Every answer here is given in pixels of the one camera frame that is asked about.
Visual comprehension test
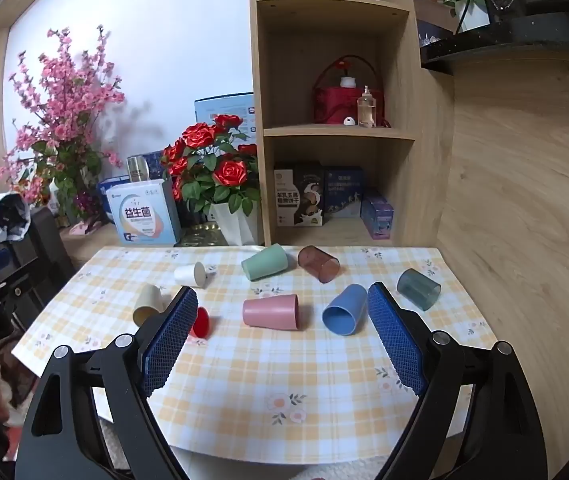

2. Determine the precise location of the beige cup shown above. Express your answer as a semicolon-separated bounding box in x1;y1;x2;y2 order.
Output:
132;283;170;326

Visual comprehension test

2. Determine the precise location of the white cup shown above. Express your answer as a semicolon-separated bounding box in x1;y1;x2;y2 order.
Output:
173;261;208;290

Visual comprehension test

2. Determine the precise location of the black speckled shelf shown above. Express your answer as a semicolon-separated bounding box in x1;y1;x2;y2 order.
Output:
417;14;569;77

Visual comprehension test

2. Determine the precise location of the purple box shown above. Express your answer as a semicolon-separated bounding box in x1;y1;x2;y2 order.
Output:
360;190;396;240

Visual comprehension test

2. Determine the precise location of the pink cup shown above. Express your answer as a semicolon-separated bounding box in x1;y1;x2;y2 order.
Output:
242;293;300;331

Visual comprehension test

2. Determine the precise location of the dark teal transparent cup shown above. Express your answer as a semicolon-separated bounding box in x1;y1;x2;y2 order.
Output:
396;268;442;311

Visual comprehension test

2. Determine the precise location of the brown transparent cup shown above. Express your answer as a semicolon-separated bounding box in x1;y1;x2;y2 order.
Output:
297;245;340;284

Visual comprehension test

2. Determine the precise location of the red cup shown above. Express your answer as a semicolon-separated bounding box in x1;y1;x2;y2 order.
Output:
188;306;212;339

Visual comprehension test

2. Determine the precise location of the white and black snack box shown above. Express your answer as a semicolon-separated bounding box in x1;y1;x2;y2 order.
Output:
273;161;326;227

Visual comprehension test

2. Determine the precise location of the small white vase red flower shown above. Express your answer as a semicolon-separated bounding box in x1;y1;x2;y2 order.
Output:
334;59;358;89

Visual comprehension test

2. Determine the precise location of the dark blue box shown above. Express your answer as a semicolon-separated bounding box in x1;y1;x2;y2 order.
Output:
323;166;364;219

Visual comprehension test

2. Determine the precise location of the light blue printed box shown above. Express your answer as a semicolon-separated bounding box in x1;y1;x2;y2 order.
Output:
194;92;256;142

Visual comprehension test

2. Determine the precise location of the red basket with handle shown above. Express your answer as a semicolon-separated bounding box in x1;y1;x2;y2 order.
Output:
313;52;389;127

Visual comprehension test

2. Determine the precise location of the white square vase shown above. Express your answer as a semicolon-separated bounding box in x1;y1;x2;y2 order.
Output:
454;0;491;34

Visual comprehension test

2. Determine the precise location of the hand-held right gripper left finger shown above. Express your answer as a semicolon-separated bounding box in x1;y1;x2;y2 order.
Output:
14;286;199;480

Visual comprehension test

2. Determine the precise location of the blue cup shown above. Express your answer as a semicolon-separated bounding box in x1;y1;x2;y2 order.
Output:
321;283;369;336

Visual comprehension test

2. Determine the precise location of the white and blue carton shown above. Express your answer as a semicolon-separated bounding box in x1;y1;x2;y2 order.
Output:
106;178;183;246

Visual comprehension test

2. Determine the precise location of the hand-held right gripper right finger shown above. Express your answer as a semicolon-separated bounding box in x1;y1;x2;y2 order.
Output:
367;282;548;480

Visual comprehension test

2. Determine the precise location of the green cup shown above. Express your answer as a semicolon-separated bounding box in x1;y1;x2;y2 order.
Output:
241;243;289;282

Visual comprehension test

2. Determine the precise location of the white faceted vase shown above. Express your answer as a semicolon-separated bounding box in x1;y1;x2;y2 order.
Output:
209;200;261;247

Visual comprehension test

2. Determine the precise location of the wooden shelf unit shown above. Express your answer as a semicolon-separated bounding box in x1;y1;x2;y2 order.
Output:
248;0;457;250

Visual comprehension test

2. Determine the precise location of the gold tray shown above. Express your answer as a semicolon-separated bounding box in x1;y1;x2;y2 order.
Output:
174;225;225;248

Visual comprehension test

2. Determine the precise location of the red rose bouquet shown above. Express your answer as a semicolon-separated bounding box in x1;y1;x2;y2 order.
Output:
160;114;263;218

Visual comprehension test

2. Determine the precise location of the clear perfume bottle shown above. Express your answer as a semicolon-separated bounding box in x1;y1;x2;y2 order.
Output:
357;85;378;129

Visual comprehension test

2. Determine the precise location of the pink blossom bouquet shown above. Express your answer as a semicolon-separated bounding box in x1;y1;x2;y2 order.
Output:
0;25;127;223

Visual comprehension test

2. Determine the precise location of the yellow checked floral tablecloth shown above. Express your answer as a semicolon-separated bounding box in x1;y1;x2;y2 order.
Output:
12;245;502;462

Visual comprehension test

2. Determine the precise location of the blue patterned box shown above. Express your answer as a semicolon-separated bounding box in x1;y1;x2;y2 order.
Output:
129;151;171;182

